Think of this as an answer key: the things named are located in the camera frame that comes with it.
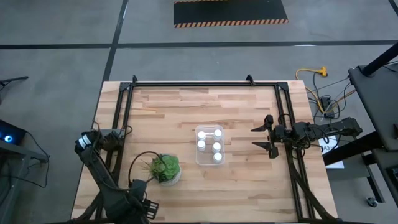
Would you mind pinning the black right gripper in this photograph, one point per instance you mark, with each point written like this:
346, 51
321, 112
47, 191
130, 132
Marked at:
271, 121

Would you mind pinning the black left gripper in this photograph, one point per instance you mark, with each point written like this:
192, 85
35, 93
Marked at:
137, 188

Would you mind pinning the white pill bottle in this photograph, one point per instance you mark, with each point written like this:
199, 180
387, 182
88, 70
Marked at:
216, 147
201, 145
217, 133
217, 157
201, 135

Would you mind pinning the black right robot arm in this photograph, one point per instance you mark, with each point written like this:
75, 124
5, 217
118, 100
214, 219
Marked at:
342, 126

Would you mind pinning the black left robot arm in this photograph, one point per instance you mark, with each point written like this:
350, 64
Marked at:
99, 174

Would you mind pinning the clear plastic basket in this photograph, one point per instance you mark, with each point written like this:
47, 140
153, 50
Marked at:
207, 158

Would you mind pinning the green succulent plant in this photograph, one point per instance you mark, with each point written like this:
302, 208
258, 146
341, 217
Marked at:
164, 168

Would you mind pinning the white triangle-pattern plant pot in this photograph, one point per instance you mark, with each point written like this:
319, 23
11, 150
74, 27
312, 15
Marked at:
172, 182

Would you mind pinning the black power strip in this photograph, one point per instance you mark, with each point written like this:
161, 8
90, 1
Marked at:
326, 105

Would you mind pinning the white paper sheet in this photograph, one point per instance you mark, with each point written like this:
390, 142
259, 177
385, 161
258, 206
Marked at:
337, 164

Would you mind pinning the black side stand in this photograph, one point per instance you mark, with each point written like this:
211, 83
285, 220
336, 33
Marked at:
348, 150

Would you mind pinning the black desk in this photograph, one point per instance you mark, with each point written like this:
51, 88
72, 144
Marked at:
376, 105

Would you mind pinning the black caster wheel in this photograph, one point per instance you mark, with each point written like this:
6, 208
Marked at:
372, 202

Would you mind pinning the black hazard-striped floor mat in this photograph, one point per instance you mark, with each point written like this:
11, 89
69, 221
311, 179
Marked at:
230, 12

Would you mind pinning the black device with blue light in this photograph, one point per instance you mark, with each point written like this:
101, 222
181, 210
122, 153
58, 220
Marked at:
17, 133

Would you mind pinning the black tripod leg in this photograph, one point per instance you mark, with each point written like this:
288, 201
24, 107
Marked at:
14, 80

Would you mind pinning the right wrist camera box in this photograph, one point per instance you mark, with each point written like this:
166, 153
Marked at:
279, 132

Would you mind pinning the black frame foot bracket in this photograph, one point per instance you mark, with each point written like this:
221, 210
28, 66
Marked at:
249, 79
134, 78

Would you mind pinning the black aluminium rig frame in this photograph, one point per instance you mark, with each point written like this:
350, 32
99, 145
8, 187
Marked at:
202, 84

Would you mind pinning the black desk post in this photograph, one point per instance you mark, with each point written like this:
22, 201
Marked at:
382, 59

